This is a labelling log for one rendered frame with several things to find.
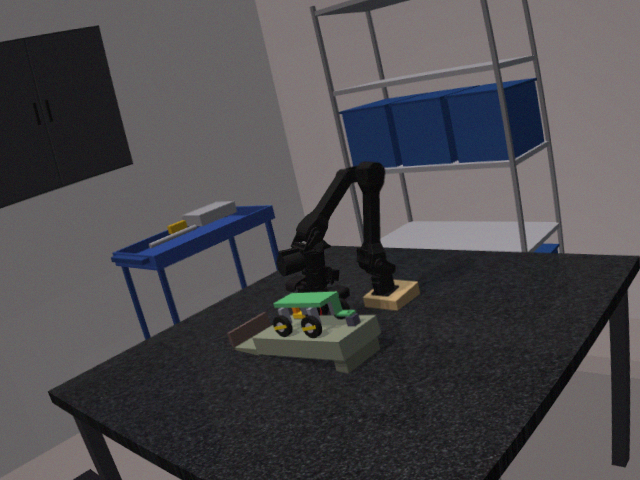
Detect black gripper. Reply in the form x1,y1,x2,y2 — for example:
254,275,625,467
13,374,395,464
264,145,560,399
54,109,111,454
285,266,350,316

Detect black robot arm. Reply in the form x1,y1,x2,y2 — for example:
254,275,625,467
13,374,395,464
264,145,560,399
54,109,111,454
276,162,399,297

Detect green wheeled trolley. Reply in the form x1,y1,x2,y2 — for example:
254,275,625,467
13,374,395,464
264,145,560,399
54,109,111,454
273,292,357,338

